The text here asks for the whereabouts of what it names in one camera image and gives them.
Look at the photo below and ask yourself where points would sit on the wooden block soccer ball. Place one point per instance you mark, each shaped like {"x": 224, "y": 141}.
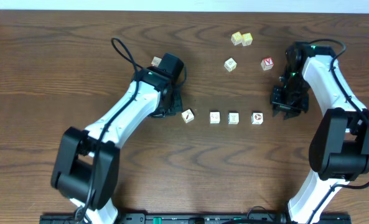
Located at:
{"x": 257, "y": 118}

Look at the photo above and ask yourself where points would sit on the yellow block left of pair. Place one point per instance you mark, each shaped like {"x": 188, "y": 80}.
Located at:
{"x": 236, "y": 38}

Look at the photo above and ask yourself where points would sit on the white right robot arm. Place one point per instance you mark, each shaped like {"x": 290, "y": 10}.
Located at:
{"x": 339, "y": 151}

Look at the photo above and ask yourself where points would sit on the wooden block red side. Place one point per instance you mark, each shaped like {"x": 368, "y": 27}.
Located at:
{"x": 156, "y": 61}

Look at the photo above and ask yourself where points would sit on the wooden block hammer print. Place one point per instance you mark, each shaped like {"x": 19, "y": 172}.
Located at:
{"x": 188, "y": 116}

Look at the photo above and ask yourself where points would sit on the wooden block hourglass print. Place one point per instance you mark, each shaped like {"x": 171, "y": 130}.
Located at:
{"x": 233, "y": 118}

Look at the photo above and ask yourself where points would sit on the yellow block of pair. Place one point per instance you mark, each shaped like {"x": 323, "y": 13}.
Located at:
{"x": 247, "y": 39}
{"x": 236, "y": 38}

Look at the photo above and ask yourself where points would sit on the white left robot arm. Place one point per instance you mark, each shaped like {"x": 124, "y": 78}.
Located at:
{"x": 87, "y": 164}

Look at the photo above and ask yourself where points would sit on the wooden block red letter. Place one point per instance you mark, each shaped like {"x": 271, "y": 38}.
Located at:
{"x": 267, "y": 63}

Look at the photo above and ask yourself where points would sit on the yellow block right of pair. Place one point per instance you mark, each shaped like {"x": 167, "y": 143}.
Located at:
{"x": 247, "y": 39}

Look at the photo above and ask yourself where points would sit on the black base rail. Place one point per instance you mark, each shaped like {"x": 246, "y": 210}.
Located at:
{"x": 141, "y": 218}

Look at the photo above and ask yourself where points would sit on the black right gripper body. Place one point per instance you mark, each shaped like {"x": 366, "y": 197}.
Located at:
{"x": 293, "y": 96}

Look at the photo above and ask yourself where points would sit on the wooden block number eight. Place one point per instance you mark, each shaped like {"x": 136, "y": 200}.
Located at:
{"x": 214, "y": 117}

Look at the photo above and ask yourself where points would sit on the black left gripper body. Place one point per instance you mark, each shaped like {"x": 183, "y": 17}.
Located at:
{"x": 174, "y": 106}

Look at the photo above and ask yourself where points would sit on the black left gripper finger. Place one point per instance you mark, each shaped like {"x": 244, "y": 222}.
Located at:
{"x": 275, "y": 112}
{"x": 290, "y": 114}

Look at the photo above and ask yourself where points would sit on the wooden block brown print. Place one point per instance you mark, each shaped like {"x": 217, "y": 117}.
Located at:
{"x": 230, "y": 64}

